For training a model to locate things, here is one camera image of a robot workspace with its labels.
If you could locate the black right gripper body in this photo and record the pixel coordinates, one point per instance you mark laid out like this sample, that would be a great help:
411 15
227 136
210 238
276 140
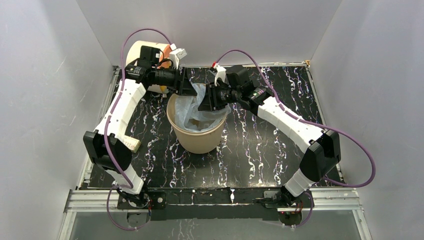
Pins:
225 95

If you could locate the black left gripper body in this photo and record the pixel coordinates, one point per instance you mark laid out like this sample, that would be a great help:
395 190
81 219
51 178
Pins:
169 78

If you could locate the translucent blue plastic trash bag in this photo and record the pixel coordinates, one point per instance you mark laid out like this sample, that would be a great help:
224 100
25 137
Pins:
187 116

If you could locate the beige round trash bin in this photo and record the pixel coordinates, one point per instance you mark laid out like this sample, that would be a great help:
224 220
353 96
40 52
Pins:
196 143

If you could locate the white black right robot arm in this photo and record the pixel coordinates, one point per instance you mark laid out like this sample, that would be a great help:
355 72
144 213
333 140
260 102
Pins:
320 145

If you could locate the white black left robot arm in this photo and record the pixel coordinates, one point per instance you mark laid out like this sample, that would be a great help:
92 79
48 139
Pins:
105 145

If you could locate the white trash bag box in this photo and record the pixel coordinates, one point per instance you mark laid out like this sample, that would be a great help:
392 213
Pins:
131 143

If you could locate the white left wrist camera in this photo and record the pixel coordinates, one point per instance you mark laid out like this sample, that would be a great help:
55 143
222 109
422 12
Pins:
176 55

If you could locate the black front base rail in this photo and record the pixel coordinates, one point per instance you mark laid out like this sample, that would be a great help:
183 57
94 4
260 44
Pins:
212 203

